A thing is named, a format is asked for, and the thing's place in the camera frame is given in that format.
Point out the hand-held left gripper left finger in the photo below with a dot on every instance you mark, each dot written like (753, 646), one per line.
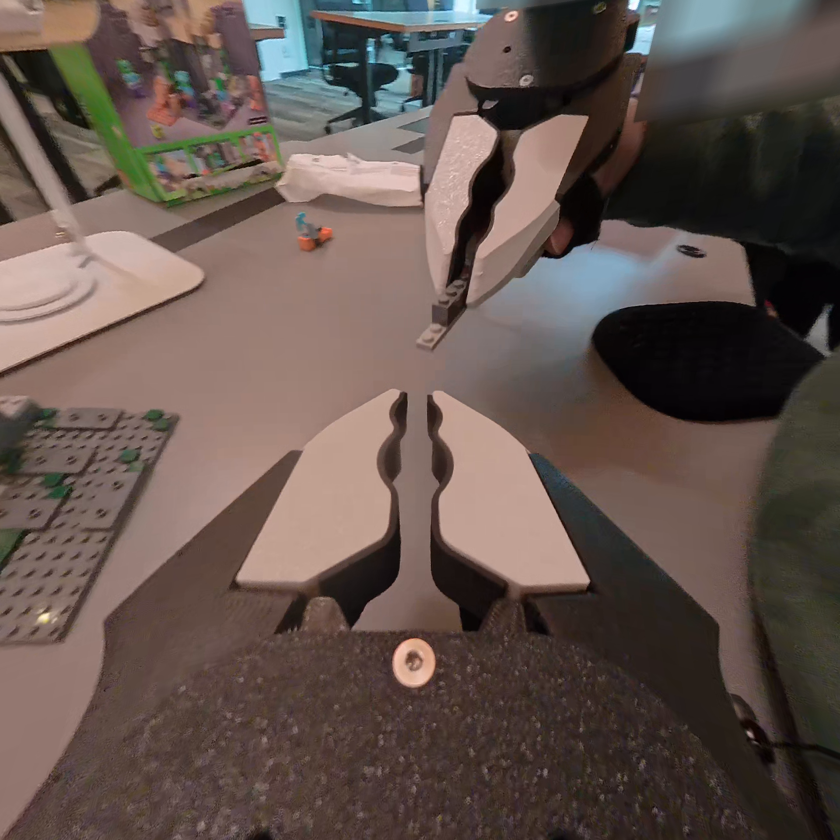
(321, 512)

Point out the person's right hand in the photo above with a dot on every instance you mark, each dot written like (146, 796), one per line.
(584, 216)

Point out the grey slope brick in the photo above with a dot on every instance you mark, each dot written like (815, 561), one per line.
(456, 289)

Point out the black office chair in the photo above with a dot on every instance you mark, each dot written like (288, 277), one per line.
(367, 79)

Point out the grey desk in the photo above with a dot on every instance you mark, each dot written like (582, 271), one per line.
(328, 315)

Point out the person's right forearm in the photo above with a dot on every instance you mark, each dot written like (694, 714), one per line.
(722, 177)

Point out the orange teal brick figure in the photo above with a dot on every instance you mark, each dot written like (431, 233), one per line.
(315, 237)

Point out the green toy set box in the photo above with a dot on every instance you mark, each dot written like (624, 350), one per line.
(190, 98)

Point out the black desk grommet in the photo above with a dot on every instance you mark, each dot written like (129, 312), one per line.
(690, 250)

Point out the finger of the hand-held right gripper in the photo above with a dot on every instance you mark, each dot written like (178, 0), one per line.
(531, 197)
(453, 184)

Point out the wood-edged office desk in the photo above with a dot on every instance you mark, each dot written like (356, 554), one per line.
(394, 18)

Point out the long grey brick plate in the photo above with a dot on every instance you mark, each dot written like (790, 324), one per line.
(430, 338)

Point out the grey brick baseplate build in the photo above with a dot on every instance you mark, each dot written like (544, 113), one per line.
(79, 485)

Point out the white book stand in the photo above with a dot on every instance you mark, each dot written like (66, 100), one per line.
(131, 275)

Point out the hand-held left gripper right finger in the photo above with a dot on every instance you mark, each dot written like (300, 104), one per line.
(512, 512)

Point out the crumpled white paper bag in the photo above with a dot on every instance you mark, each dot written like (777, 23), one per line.
(354, 180)

